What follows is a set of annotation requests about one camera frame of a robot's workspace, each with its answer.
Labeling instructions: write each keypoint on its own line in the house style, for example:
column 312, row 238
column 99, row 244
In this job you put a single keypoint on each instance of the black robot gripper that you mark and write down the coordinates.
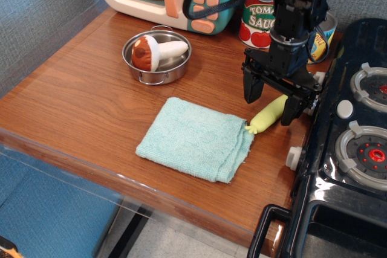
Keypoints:
column 284, row 68

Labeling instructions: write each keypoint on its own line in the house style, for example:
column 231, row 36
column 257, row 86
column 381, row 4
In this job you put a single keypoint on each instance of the spoon with yellow-green handle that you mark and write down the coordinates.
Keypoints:
column 268, row 116

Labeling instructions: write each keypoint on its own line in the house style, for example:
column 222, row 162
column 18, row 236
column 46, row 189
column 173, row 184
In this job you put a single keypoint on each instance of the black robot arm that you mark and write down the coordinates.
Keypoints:
column 295, row 18

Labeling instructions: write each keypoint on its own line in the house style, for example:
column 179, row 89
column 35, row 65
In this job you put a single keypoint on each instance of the orange plush toy corner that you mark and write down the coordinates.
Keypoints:
column 9, row 249

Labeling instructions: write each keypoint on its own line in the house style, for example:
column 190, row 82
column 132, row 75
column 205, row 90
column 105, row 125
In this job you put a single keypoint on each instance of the pineapple slices can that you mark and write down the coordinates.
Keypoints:
column 324, row 35

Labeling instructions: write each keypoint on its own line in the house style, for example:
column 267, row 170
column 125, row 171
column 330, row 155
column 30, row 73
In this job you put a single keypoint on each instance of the tomato sauce can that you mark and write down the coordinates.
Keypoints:
column 256, row 23

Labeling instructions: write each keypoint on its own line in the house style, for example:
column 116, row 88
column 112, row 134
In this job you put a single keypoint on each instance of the light blue folded towel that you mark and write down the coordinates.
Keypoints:
column 196, row 140

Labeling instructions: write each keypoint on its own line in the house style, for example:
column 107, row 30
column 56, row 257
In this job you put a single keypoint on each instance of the black toy stove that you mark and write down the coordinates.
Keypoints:
column 338, row 204

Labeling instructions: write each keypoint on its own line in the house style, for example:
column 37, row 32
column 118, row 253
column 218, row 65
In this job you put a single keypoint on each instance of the small steel pot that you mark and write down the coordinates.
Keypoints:
column 169, row 70

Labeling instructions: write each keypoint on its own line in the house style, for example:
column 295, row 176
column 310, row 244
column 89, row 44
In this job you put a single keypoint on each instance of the plush brown mushroom toy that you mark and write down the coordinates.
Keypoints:
column 147, row 53

